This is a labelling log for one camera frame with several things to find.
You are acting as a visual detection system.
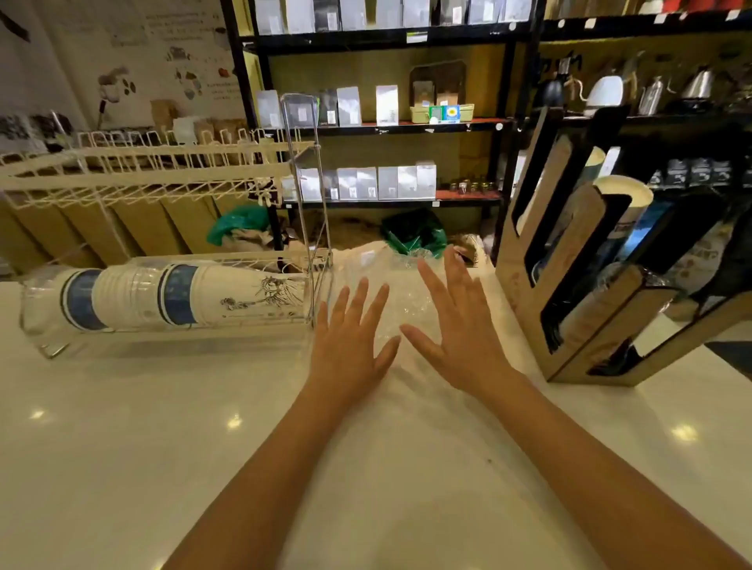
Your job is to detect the illustrated wall poster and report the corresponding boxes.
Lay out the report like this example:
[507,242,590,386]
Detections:
[32,0,246,129]

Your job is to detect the person's left hand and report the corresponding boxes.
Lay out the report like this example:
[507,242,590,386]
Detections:
[309,278,402,395]

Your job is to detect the person's right forearm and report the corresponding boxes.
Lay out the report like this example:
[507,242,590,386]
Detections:
[470,364,752,570]

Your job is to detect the white gooseneck kettle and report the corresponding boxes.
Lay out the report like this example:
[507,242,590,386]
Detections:
[573,74,625,116]

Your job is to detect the clear plastic cup sleeve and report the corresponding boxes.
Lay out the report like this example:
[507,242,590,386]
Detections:
[18,254,333,360]

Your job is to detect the green storage tray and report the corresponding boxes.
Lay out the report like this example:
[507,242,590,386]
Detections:
[409,104,475,124]

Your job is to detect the white coffee pouch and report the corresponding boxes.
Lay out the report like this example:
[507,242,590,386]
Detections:
[337,86,363,126]
[257,90,282,129]
[376,85,400,126]

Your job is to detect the black metal shelf unit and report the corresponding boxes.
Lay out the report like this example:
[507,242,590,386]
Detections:
[220,0,547,265]

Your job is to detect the white wire dish rack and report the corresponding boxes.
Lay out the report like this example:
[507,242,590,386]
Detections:
[0,93,336,360]

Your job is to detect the stack of white paper cups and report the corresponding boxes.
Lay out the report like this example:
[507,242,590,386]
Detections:
[59,262,311,331]

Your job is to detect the black coffee pot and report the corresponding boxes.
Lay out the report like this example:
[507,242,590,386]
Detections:
[539,54,584,108]

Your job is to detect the person's right hand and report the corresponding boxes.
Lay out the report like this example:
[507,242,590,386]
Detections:
[399,247,522,401]

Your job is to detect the dark green plastic bag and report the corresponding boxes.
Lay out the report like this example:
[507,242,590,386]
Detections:
[381,208,450,260]

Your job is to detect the light green plastic bag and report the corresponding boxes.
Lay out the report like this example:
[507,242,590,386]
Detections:
[206,204,272,247]

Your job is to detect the person's left forearm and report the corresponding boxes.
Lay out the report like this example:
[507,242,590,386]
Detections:
[161,379,383,570]

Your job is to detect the black wooden shelf unit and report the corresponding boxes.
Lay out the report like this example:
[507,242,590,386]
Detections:
[529,0,752,195]

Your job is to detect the row of grey coffee pouches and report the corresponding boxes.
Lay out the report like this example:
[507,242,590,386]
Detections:
[253,0,535,34]
[281,161,438,202]

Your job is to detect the crumpled clear plastic bag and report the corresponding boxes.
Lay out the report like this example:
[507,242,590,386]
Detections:
[329,242,500,377]

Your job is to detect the row of brown paper bags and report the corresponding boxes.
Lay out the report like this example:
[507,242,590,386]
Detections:
[0,193,250,272]

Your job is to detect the wooden cup holder stand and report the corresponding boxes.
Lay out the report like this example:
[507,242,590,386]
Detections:
[495,106,752,388]

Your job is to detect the steel milk jug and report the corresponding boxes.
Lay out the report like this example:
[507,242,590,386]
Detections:
[637,76,665,116]

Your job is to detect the steel gooseneck kettle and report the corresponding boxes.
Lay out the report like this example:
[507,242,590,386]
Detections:
[670,66,719,102]

